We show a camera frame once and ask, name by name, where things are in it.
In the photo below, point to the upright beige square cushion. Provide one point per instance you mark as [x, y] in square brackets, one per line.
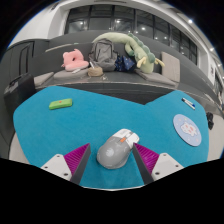
[171, 66]

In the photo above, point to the beige round woven basket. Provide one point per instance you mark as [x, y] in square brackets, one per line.
[95, 71]

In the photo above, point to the long grey bench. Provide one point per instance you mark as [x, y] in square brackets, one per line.
[120, 79]

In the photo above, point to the round light blue mouse pad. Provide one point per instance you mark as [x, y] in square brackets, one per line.
[187, 130]

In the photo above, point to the grey and white computer mouse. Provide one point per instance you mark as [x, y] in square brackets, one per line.
[113, 153]

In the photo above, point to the black bag on floor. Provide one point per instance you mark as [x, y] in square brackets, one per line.
[210, 120]

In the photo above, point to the round grey seat cushion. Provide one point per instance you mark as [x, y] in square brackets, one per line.
[68, 75]

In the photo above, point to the small grey square seat cushion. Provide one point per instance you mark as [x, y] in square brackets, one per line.
[42, 79]

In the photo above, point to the white marker with blue cap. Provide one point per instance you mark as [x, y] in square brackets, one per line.
[190, 102]

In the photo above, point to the black suitcase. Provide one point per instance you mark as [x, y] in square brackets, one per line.
[18, 95]

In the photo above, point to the grey backpack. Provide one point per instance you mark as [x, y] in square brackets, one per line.
[103, 55]

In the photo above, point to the green dragon plush toy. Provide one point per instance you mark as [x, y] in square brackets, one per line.
[143, 56]

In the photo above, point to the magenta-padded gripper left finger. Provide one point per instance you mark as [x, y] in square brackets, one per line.
[75, 160]

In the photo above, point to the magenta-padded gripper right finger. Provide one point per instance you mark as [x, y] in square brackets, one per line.
[148, 160]

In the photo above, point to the dark blue patterned bag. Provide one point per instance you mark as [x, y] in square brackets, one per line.
[125, 63]

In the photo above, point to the flat grey seat cushion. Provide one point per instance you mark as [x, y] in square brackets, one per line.
[156, 78]

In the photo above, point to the green eraser block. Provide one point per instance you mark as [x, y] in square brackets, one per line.
[60, 104]

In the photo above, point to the pink plush cushion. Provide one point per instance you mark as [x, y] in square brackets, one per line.
[74, 60]

